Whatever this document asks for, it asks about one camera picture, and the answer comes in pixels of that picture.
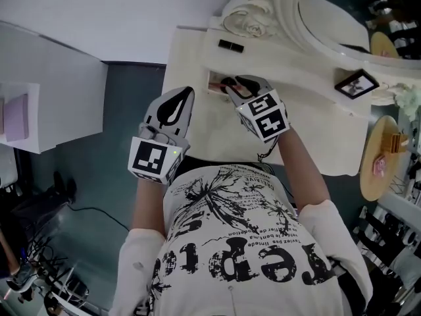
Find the round wooden side table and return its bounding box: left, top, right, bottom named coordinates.
left=359, top=115, right=409, bottom=204

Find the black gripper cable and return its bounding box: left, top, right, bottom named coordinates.
left=255, top=138, right=281, bottom=172

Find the grey cushion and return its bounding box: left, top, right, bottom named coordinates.
left=389, top=248, right=421, bottom=290

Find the black floor cable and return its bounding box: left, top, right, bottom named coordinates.
left=69, top=205, right=131, bottom=234

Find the person's left forearm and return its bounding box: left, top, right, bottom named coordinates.
left=129, top=175, right=169, bottom=237

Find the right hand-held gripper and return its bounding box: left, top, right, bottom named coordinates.
left=220, top=74, right=291, bottom=144

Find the black picture frame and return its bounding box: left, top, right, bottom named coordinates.
left=334, top=68, right=381, bottom=100

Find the white vanity drawer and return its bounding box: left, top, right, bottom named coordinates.
left=205, top=68, right=255, bottom=101

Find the person's white printed shirt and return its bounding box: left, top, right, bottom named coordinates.
left=111, top=162, right=374, bottom=316

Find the white vanity table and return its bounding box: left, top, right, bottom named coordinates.
left=162, top=15, right=375, bottom=178

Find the white flower bouquet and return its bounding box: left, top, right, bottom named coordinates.
left=393, top=83, right=421, bottom=119

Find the person's right forearm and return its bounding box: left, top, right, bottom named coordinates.
left=276, top=129, right=332, bottom=211

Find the ornate white framed mirror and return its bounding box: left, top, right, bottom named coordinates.
left=219, top=0, right=421, bottom=78

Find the golden wooden box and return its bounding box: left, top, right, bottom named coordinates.
left=381, top=131, right=410, bottom=155

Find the small pink packet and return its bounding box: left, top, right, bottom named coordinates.
left=372, top=157, right=387, bottom=178

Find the black makeup case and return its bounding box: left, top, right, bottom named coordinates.
left=217, top=39, right=245, bottom=53

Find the white cabinet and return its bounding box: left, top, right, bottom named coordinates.
left=0, top=20, right=109, bottom=155

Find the white box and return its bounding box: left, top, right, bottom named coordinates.
left=0, top=81, right=41, bottom=145

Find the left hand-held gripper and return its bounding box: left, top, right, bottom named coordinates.
left=127, top=86, right=195, bottom=186

